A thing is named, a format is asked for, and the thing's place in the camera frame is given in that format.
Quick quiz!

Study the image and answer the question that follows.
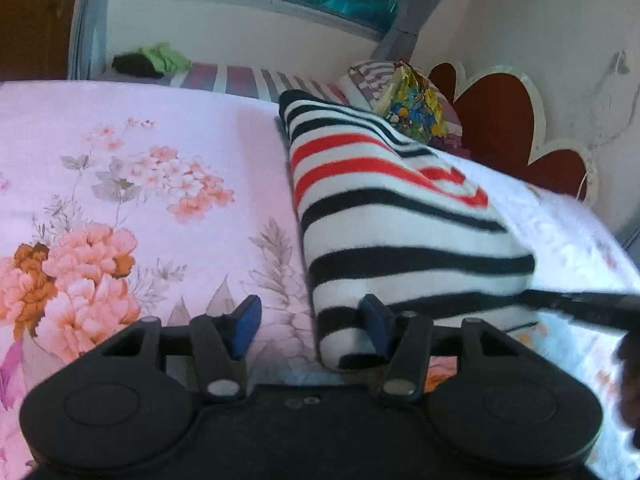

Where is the green cloth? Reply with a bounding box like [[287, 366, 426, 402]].
[[139, 42, 193, 75]]

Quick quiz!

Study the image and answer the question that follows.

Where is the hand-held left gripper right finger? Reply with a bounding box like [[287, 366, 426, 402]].
[[359, 294, 527, 405]]

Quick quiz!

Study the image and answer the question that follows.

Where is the white wall cable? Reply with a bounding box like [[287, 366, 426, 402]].
[[575, 49, 632, 203]]

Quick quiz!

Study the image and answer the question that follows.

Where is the pink floral blanket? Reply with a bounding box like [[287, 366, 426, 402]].
[[0, 80, 640, 480]]

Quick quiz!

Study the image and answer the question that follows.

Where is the red and white headboard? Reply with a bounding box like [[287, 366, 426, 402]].
[[425, 59, 601, 207]]

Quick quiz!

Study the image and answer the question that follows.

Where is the striped bed sheet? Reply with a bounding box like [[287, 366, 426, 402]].
[[100, 61, 351, 107]]

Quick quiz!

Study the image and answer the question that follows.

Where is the brown wooden door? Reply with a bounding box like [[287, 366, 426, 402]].
[[0, 0, 85, 82]]

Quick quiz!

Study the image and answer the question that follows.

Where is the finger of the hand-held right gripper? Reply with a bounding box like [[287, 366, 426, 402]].
[[520, 288, 640, 334]]

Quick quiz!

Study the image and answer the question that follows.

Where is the person's right hand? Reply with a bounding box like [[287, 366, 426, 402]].
[[616, 332, 640, 453]]

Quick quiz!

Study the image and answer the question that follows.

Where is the grey curtain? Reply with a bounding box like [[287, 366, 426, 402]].
[[374, 0, 473, 63], [69, 0, 110, 81]]

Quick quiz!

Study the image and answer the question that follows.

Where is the striped pillow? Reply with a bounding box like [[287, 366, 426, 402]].
[[340, 59, 467, 137]]

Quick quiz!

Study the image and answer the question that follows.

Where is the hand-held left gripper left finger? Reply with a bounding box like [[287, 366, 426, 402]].
[[100, 294, 264, 403]]

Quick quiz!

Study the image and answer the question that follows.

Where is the colourful printed pillow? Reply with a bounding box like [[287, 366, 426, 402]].
[[375, 61, 449, 144]]

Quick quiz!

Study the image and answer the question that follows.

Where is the black red white striped shirt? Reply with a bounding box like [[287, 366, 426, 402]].
[[277, 89, 540, 373]]

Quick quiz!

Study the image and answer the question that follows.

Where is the black cloth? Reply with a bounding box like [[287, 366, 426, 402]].
[[111, 52, 166, 80]]

